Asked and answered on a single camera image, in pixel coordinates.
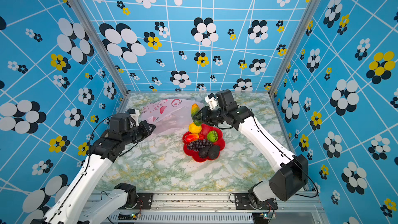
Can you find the pink printed plastic bag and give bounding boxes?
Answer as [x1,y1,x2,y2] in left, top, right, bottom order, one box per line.
[141,98,204,135]

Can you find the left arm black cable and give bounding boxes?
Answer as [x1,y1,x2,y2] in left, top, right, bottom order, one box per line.
[83,113,139,175]

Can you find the left aluminium corner post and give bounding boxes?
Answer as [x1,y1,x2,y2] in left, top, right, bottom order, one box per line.
[68,0,128,96]

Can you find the left green circuit board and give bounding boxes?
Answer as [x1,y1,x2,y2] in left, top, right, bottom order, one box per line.
[118,213,140,221]

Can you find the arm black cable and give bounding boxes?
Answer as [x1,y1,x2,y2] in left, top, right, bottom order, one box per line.
[253,116,319,199]
[83,113,139,175]

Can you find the dark avocado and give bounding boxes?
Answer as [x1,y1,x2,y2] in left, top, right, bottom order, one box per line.
[208,145,220,160]
[198,146,211,159]

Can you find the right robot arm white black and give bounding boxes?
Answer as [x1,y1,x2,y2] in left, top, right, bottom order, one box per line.
[191,106,308,209]

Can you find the green orange papaya fruit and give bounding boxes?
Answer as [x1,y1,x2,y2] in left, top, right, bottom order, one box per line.
[191,104,202,127]

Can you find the right green circuit board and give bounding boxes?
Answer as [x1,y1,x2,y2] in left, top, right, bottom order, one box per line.
[252,213,270,224]

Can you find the green round fruit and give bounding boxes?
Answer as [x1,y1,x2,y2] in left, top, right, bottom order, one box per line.
[206,130,219,143]

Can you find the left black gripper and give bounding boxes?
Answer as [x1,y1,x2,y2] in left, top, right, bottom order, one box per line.
[123,120,158,146]

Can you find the dark avocado right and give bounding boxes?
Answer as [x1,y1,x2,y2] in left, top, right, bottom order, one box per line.
[208,145,220,160]

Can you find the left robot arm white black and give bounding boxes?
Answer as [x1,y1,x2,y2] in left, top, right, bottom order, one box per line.
[30,121,156,224]

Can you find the dark avocado left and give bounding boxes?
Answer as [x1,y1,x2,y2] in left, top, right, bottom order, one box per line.
[198,146,211,159]

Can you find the aluminium corner post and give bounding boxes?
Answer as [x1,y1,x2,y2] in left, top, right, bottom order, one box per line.
[268,0,321,96]
[68,0,128,96]

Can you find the red flower-shaped plate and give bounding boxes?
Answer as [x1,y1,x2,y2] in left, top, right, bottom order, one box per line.
[182,123,226,162]

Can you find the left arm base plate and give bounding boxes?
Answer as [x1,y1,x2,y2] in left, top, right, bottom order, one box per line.
[125,193,154,210]

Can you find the dark purple grape bunch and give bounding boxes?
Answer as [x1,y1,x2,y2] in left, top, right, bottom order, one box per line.
[187,140,213,152]

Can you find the aluminium front rail frame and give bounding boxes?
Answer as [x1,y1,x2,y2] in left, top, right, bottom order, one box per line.
[84,192,329,224]

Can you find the yellow lemon fruit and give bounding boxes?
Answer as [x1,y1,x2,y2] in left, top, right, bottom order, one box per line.
[188,123,202,134]

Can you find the right aluminium corner post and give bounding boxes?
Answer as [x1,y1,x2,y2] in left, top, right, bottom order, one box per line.
[268,0,321,96]

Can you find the green circuit board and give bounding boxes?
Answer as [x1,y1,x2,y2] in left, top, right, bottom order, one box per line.
[252,213,270,224]
[118,213,140,221]

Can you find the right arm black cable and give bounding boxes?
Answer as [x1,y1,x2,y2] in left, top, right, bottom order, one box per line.
[253,116,319,199]

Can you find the red yellow mango fruit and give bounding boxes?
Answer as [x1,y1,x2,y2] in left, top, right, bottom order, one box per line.
[183,133,200,144]

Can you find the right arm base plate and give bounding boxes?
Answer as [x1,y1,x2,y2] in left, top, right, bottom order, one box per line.
[232,193,278,211]

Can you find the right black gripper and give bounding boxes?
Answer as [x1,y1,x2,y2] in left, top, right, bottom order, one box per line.
[193,107,228,126]

